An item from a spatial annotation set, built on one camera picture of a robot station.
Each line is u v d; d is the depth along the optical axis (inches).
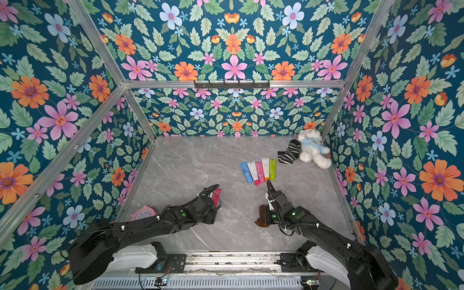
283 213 24.9
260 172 39.9
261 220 31.8
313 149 40.9
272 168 40.7
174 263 29.1
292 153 42.8
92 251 16.2
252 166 41.1
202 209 25.7
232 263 29.5
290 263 28.9
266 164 41.3
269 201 25.2
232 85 36.8
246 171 39.9
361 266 15.7
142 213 33.7
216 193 36.6
